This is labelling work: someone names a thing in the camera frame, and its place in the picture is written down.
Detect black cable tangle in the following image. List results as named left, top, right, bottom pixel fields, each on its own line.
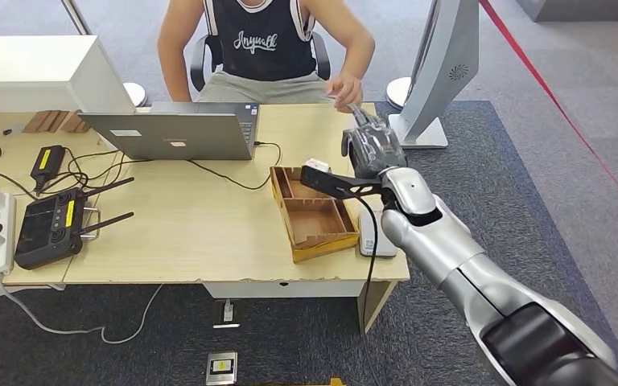
left=0, top=130, right=134, bottom=214

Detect wooden compartment tray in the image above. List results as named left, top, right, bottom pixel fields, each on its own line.
left=269, top=166, right=361, bottom=265

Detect large white box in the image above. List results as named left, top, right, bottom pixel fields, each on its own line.
left=0, top=34, right=138, bottom=114

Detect black remote controller with antennas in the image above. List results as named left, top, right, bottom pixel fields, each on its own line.
left=14, top=176, right=136, bottom=271

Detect wooden blocks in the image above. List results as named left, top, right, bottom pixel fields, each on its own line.
left=23, top=110, right=93, bottom=134

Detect white round stand base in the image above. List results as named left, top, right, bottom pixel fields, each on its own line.
left=385, top=76, right=412, bottom=110
left=123, top=81, right=149, bottom=108

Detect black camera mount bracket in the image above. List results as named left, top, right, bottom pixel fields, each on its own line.
left=300, top=165, right=390, bottom=201

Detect black office chair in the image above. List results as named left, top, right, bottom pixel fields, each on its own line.
left=189, top=31, right=332, bottom=92

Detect person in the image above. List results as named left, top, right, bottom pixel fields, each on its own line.
left=157, top=0, right=377, bottom=108

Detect black adapter with yellow label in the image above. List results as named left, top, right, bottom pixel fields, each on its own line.
left=30, top=145, right=68, bottom=195

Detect silver monitor on stand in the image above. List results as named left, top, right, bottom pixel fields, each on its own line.
left=387, top=0, right=480, bottom=149

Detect yellow object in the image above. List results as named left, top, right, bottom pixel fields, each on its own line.
left=255, top=376, right=346, bottom=386

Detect grey white card reader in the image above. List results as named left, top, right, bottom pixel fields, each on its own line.
left=358, top=207, right=398, bottom=260

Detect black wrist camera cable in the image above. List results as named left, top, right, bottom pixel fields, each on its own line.
left=359, top=195, right=382, bottom=386

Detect person's left hand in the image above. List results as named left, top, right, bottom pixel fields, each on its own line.
left=326, top=72, right=365, bottom=108

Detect silver laptop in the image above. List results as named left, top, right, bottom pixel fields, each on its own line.
left=78, top=101, right=261, bottom=162

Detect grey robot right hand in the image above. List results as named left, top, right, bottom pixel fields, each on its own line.
left=340, top=104, right=410, bottom=181

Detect white room key card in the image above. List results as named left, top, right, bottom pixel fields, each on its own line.
left=326, top=93, right=354, bottom=114

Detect white desk drawer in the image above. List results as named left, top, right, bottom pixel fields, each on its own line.
left=204, top=281, right=368, bottom=299

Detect wooden desk leg panel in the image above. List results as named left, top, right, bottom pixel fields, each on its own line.
left=358, top=281, right=398, bottom=335

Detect floor outlet with white plug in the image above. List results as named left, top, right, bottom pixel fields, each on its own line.
left=213, top=299, right=241, bottom=330

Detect grey stand pole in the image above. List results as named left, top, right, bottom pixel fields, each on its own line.
left=61, top=0, right=93, bottom=36

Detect red barrier tape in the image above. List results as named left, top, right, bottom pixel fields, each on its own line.
left=478, top=0, right=618, bottom=228

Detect silver floor socket plate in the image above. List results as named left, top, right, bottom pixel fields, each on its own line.
left=205, top=350, right=239, bottom=386

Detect white power strip cable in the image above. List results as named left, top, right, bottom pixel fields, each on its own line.
left=0, top=276, right=165, bottom=345

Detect black laptop charging cable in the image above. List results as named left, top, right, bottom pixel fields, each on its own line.
left=187, top=140, right=283, bottom=191

